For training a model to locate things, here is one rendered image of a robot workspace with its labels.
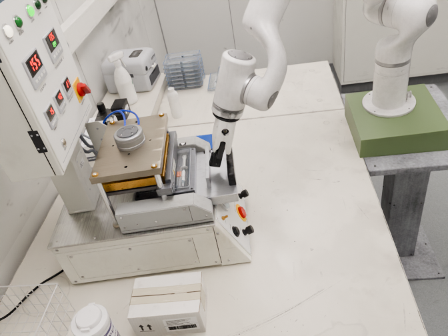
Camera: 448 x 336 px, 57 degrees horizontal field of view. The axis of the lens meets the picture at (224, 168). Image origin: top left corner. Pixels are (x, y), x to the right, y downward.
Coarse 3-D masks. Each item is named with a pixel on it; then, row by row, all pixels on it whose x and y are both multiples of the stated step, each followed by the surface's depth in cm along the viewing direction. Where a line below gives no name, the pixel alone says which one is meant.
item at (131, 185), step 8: (168, 136) 121; (168, 144) 119; (152, 176) 107; (104, 184) 107; (112, 184) 107; (120, 184) 107; (128, 184) 107; (136, 184) 107; (144, 184) 108; (152, 184) 108; (112, 192) 109; (120, 192) 109; (128, 192) 109
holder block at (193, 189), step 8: (192, 152) 124; (192, 160) 121; (192, 168) 118; (192, 176) 115; (192, 184) 112; (136, 192) 113; (176, 192) 110; (184, 192) 110; (192, 192) 110; (136, 200) 111
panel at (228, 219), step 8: (240, 192) 139; (240, 200) 135; (216, 208) 114; (232, 208) 125; (216, 216) 111; (224, 216) 114; (232, 216) 122; (240, 216) 127; (224, 224) 113; (232, 224) 118; (240, 224) 124; (232, 232) 116; (240, 232) 121; (240, 240) 118; (248, 240) 124; (248, 248) 120
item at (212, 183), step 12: (204, 156) 126; (204, 168) 121; (216, 168) 120; (204, 180) 116; (216, 180) 116; (228, 180) 115; (204, 192) 112; (216, 192) 112; (228, 192) 111; (216, 204) 112
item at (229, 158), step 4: (232, 152) 119; (228, 156) 117; (232, 156) 117; (228, 160) 116; (232, 160) 115; (228, 164) 114; (232, 164) 114; (228, 168) 113; (232, 168) 112; (228, 172) 111; (232, 172) 111; (228, 176) 111; (232, 176) 111; (232, 180) 112; (232, 184) 113; (236, 184) 113
